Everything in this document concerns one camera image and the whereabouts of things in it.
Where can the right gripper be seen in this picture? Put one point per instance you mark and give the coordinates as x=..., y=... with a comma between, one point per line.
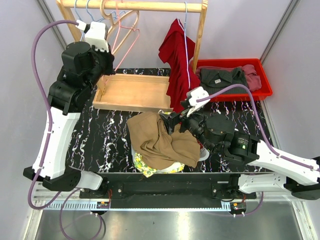
x=174, y=118

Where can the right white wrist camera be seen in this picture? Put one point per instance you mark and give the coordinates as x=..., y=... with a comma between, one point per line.
x=195, y=99

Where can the plain red skirt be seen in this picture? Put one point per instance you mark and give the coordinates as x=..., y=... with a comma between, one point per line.
x=172, y=51

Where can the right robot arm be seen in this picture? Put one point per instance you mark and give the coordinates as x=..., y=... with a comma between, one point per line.
x=289, y=173

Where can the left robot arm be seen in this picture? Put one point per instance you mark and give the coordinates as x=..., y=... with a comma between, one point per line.
x=83, y=66

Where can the aluminium frame rail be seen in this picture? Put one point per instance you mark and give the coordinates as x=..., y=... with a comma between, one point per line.
x=161, y=203

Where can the dark grey striped shirt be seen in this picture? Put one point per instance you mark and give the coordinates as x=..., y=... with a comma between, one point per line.
x=215, y=80

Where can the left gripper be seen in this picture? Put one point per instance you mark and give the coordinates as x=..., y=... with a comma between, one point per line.
x=109, y=57

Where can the wooden clothes rack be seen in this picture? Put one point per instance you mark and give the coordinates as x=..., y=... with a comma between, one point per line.
x=134, y=92

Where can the khaki skirt white lining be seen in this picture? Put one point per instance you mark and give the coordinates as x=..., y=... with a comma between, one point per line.
x=148, y=129

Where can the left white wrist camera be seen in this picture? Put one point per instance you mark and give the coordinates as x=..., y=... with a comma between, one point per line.
x=95, y=34

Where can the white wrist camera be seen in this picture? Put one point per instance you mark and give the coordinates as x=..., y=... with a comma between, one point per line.
x=195, y=99
x=95, y=34

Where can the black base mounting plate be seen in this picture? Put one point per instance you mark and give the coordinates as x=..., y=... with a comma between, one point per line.
x=224, y=185

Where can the red plastic bin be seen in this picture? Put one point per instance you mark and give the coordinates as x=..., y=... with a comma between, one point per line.
x=258, y=95

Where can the pink wire hanger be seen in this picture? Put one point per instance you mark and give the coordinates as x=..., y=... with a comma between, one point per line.
x=130, y=30

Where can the lemon print skirt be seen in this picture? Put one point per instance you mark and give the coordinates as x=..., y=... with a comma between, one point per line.
x=149, y=171

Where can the pink garment in bin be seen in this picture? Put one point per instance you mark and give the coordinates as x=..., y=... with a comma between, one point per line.
x=252, y=78

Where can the white plastic mesh basket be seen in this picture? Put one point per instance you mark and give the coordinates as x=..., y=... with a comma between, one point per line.
x=203, y=152

